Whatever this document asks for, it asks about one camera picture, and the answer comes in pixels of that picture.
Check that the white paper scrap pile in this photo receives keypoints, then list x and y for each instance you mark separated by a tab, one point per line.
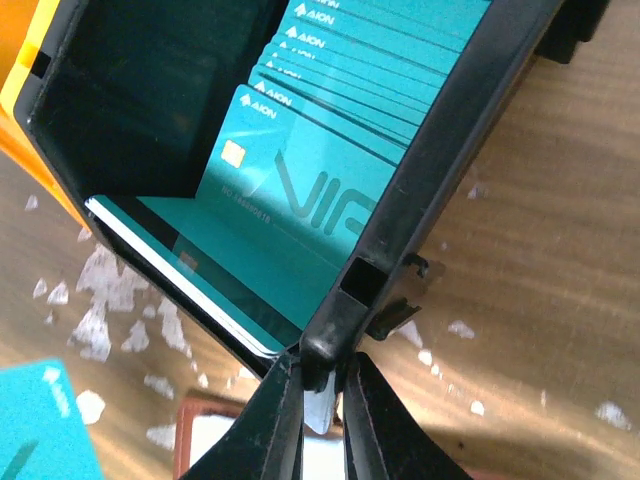
103	309

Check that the black bin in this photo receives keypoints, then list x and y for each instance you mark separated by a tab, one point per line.
138	91

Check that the orange bin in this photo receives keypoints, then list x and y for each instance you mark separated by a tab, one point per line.
31	34

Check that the brown leather card holder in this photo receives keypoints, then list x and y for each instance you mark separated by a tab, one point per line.
203	421

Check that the green cards stack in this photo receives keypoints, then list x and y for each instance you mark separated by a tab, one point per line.
307	147

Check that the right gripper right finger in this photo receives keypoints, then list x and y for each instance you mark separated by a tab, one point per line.
381	438

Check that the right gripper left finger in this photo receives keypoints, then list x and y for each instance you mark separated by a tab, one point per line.
267	440

